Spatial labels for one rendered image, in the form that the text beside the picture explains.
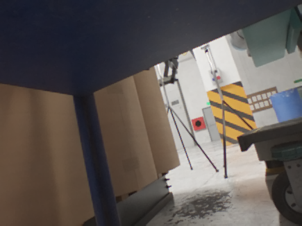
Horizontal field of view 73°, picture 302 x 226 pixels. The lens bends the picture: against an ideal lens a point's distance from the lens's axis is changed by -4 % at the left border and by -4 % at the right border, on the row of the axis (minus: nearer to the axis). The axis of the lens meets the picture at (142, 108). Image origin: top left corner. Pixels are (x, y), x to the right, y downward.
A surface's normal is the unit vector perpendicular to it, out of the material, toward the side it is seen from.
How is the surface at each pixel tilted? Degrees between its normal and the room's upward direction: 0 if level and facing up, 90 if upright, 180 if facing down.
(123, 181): 90
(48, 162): 90
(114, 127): 90
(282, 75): 90
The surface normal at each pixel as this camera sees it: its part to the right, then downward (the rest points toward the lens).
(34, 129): 0.68, -0.31
